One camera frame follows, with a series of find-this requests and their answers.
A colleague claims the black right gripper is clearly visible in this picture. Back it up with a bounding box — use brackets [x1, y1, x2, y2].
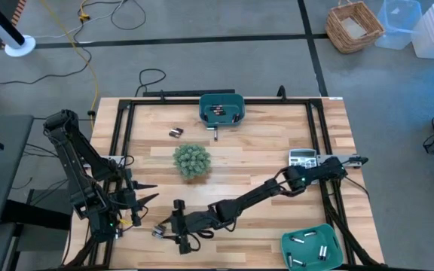
[160, 199, 219, 256]

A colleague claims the orange black striped board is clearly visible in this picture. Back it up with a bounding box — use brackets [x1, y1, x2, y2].
[11, 0, 28, 19]

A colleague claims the black power strip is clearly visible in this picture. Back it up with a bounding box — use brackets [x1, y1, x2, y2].
[142, 88, 237, 99]

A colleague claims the yellow floor cable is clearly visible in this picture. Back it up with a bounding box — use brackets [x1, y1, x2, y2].
[38, 0, 100, 131]

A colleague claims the black floor cable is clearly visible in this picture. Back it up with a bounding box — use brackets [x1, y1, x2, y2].
[133, 68, 167, 98]
[109, 0, 147, 32]
[0, 20, 92, 87]

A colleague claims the wicker basket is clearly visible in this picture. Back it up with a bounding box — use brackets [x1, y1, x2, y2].
[325, 0, 386, 55]

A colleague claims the artificial succulent in grey pot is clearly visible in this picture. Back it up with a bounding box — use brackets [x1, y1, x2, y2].
[171, 143, 212, 180]

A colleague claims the grey paper sheet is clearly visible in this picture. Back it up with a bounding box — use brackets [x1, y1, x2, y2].
[340, 17, 369, 41]

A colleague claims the grey floor cable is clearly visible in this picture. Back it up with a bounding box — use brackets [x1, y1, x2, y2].
[31, 0, 128, 40]

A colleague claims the black desk foot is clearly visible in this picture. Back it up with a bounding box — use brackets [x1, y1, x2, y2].
[0, 187, 73, 231]

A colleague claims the grey desk calculator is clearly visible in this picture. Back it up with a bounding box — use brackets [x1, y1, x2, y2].
[288, 148, 319, 169]

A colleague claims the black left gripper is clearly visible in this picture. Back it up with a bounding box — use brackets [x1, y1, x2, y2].
[117, 167, 160, 229]

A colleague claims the green plastic bin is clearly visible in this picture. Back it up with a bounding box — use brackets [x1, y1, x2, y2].
[280, 224, 344, 271]

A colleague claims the dark teal plastic bin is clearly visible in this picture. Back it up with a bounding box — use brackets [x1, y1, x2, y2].
[198, 93, 246, 128]

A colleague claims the clear blue plastic bin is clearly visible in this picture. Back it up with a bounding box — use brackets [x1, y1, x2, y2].
[374, 0, 423, 51]

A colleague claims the dark grey desk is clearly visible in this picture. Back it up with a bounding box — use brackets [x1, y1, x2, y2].
[0, 114, 35, 231]

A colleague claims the black metal table frame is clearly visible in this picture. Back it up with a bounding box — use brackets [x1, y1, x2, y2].
[63, 85, 387, 271]

